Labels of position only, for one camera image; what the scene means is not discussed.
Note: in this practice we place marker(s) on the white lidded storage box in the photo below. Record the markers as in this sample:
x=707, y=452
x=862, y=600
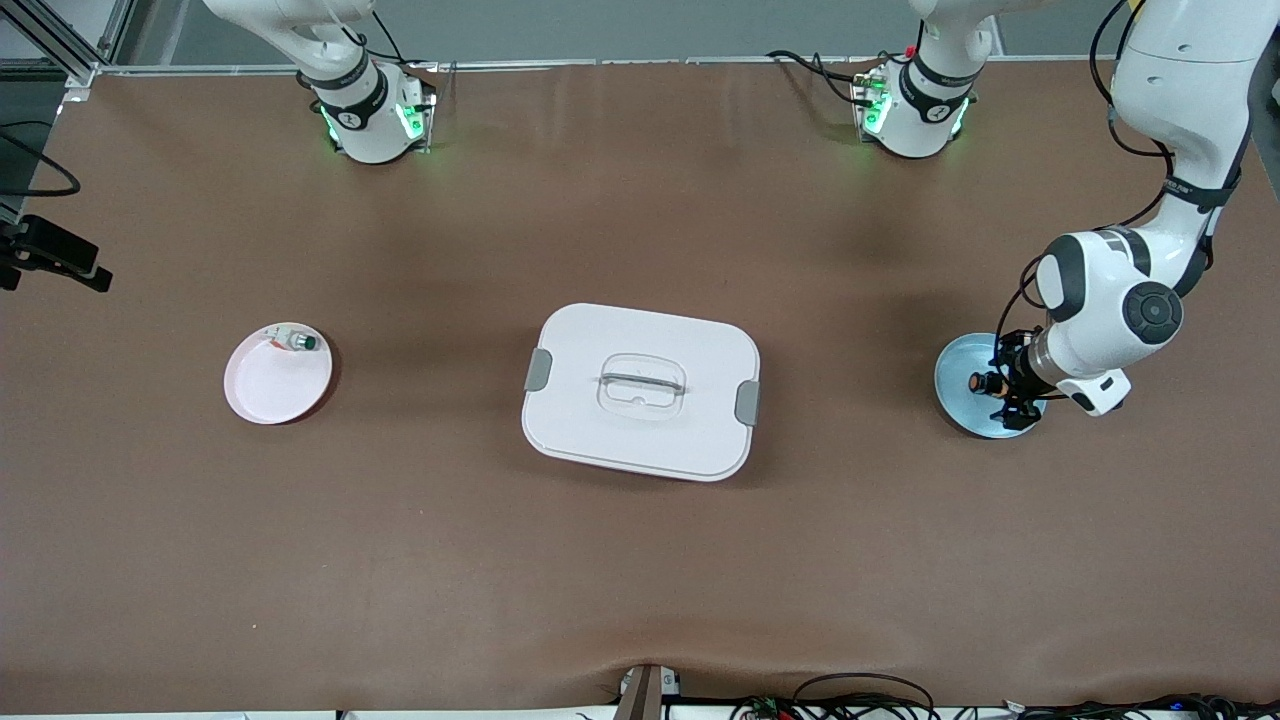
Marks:
x=640, y=430

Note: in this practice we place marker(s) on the pink round plate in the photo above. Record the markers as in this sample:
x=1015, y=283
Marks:
x=275, y=385

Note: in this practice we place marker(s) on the light blue round plate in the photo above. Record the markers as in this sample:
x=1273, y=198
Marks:
x=965, y=410

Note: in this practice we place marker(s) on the green push-button switch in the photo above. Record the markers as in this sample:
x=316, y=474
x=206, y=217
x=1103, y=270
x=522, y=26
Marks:
x=300, y=342

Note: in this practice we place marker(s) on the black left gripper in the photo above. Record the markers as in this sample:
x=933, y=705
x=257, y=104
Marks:
x=1017, y=369

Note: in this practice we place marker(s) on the aluminium frame profile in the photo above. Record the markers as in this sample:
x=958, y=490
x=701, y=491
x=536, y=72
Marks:
x=60, y=45

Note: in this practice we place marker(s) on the metal table edge bracket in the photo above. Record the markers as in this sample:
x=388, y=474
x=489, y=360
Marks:
x=645, y=695

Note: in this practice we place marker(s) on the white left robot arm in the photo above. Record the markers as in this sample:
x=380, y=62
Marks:
x=1090, y=290

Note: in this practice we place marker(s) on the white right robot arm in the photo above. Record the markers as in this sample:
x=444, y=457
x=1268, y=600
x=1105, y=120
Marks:
x=365, y=130

